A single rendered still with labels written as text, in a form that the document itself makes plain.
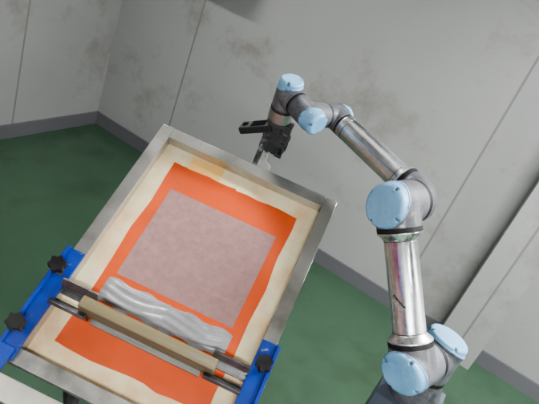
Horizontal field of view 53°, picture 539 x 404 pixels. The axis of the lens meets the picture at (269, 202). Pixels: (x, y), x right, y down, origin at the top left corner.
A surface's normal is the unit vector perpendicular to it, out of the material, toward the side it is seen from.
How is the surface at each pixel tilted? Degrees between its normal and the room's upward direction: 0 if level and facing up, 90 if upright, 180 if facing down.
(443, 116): 90
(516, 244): 90
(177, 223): 32
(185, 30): 90
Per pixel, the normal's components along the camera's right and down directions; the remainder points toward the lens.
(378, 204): -0.72, -0.05
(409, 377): -0.70, 0.21
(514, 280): -0.47, 0.26
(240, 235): 0.16, -0.50
